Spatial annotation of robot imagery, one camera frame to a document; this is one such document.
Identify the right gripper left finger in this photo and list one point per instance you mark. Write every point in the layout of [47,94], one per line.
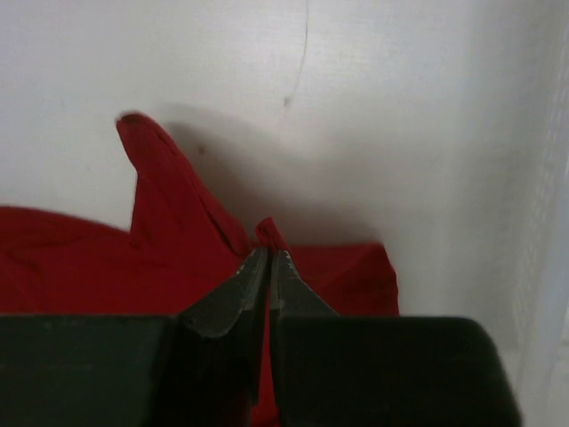
[224,329]

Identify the red t shirt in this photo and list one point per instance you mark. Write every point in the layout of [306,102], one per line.
[182,243]

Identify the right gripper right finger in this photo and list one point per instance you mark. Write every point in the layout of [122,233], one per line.
[296,313]

